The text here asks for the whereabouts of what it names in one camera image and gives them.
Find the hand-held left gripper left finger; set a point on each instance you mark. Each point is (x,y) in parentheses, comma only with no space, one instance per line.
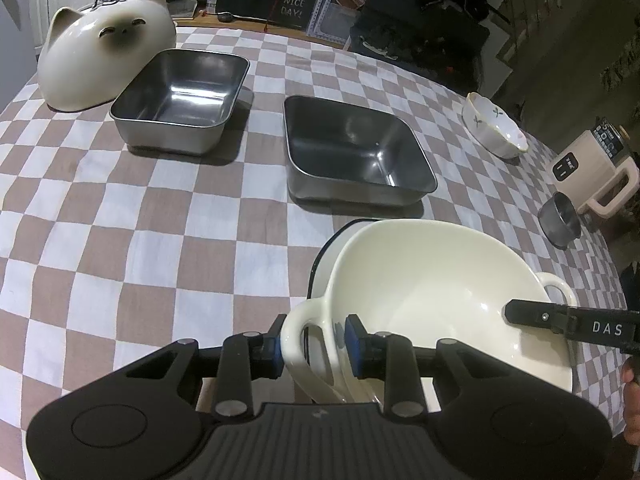
(272,355)

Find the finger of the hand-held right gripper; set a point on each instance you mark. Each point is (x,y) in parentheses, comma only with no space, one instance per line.
(535,315)

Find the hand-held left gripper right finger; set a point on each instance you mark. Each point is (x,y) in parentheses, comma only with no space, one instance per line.
(352,347)

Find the white blue-rimmed plate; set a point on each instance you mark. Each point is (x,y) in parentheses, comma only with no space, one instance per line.
(330,255)

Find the white scalloped yellow-rimmed bowl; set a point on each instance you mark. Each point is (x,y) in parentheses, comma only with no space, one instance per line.
(492,125)

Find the small steel square tray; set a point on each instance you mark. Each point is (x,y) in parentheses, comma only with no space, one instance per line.
(185,95)

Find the person's right hand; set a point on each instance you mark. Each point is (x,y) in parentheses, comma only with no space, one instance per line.
(632,395)

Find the small round steel bowl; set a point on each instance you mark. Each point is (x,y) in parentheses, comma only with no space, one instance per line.
(560,220)

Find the beige electric kettle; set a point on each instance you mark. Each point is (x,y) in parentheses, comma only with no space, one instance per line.
(595,170)

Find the brown white checkered tablecloth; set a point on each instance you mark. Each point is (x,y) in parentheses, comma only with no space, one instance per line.
(150,240)

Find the large steel square tray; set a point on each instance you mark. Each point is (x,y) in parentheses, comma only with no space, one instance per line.
(350,145)

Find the dark hanging garment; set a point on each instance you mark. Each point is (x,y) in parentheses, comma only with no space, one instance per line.
(622,65)

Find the black sofa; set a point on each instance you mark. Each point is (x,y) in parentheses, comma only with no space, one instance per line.
(420,30)

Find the cream cat-shaped ceramic bowl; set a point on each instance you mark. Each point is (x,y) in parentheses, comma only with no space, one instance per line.
(90,50)

